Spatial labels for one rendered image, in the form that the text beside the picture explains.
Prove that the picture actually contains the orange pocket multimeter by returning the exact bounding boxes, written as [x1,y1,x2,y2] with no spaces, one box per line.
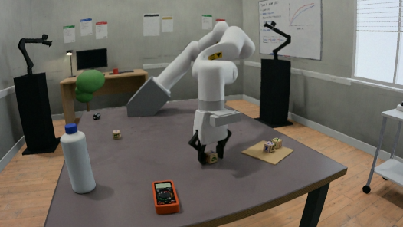
[152,180,179,215]

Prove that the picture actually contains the small tan letter block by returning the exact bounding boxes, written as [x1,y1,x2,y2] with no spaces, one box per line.
[263,141,275,153]
[113,130,121,140]
[271,138,282,149]
[206,151,218,164]

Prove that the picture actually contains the white plastic bottle with blue cap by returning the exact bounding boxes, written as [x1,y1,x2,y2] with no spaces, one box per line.
[61,123,96,194]

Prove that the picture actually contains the tan flat mat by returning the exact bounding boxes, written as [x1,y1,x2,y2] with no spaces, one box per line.
[241,141,294,165]

